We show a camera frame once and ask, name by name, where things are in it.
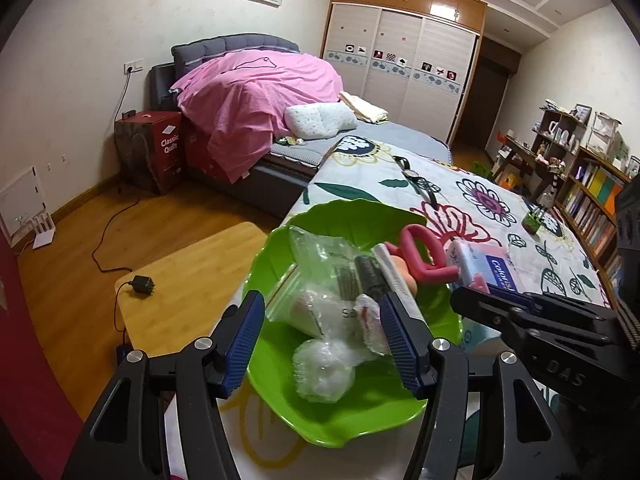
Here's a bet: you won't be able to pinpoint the grey upholstered bed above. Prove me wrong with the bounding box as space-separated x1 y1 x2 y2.
149 33 454 222

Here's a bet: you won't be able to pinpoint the folded yellow towels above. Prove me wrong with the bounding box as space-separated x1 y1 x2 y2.
338 91 390 124

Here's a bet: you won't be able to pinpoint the white sliding wardrobe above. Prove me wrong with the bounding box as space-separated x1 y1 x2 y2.
320 0 489 147

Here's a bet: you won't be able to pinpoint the black wristwatch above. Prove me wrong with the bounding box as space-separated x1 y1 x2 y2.
392 155 442 209

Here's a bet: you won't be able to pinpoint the floral printed tablecloth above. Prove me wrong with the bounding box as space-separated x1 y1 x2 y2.
165 135 614 480

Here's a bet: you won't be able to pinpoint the black power adapter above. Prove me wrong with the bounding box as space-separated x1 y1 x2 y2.
127 275 156 299

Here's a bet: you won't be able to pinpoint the bag of cotton swabs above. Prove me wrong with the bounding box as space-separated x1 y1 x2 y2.
287 225 362 292

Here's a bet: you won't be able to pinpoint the white storage box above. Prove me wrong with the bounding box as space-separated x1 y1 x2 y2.
589 112 622 157

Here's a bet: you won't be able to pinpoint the pink blanket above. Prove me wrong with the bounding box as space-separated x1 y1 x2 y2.
169 51 347 184

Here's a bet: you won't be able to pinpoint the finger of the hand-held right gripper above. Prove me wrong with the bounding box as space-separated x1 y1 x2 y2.
449 284 539 362
486 282 619 322

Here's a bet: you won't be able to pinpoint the white wifi router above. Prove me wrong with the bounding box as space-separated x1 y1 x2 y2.
30 212 56 251

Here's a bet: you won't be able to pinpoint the zebra toy on green base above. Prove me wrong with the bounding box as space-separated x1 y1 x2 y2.
522 180 557 234

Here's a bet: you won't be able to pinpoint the wooden bookshelf with books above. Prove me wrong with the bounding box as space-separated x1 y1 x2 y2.
554 159 640 292

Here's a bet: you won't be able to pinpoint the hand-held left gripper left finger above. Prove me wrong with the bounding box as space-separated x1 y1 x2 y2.
62 290 267 480

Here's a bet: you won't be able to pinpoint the bag of cotton balls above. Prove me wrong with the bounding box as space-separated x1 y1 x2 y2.
292 337 372 404

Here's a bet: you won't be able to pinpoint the white wall panel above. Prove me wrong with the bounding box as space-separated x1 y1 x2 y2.
0 166 49 242

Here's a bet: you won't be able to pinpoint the black power cable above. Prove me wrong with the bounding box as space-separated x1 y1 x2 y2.
92 72 142 274

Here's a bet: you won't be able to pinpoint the small wooden side table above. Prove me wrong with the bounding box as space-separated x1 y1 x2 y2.
114 221 272 352

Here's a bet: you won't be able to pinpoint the small wooden shelf unit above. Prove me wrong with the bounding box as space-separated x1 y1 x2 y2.
529 104 592 172

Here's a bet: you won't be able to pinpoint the red cardboard box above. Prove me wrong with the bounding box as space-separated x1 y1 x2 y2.
182 115 237 182
114 110 187 196

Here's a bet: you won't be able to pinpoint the tissue pack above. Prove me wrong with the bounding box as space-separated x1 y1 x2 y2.
446 238 534 307

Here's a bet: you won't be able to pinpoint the dark wooden door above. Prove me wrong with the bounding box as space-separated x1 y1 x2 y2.
449 35 522 152

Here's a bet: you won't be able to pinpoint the bag of cotton pads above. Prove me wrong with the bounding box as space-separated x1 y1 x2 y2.
265 280 352 339

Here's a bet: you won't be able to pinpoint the orange makeup sponge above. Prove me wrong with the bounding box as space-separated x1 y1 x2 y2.
392 255 417 287

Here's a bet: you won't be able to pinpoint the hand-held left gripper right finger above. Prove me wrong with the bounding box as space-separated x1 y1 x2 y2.
378 290 581 480

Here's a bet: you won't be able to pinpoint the wooden desk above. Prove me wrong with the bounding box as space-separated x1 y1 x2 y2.
492 134 542 187

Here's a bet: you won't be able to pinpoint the pink curved handle toy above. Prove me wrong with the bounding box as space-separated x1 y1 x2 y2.
399 223 464 287

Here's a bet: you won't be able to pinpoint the white dotted pillow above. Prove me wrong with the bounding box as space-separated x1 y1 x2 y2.
283 104 359 141

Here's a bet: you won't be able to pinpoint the grey sock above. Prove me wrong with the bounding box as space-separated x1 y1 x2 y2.
353 255 389 297

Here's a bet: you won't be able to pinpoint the green plastic bowl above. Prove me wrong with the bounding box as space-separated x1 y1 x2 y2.
242 198 464 449

